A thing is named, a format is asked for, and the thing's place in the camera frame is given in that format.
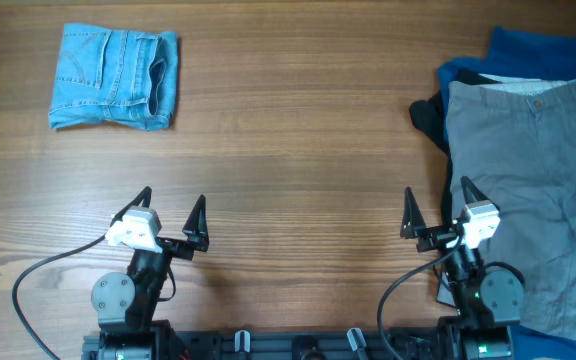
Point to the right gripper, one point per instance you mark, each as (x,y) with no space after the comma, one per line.
(414,226)

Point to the folded light blue jeans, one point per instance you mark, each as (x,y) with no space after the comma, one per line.
(126,77)

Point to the grey shorts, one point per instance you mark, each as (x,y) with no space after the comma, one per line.
(520,150)

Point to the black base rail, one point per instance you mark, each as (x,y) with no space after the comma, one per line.
(293,345)

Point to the black garment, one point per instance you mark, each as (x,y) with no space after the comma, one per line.
(428,116)

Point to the blue shirt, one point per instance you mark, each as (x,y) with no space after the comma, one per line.
(518,54)

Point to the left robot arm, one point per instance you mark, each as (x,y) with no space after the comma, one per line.
(125,302)

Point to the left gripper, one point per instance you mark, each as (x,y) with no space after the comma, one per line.
(195,229)

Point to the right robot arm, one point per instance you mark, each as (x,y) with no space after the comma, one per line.
(487,297)

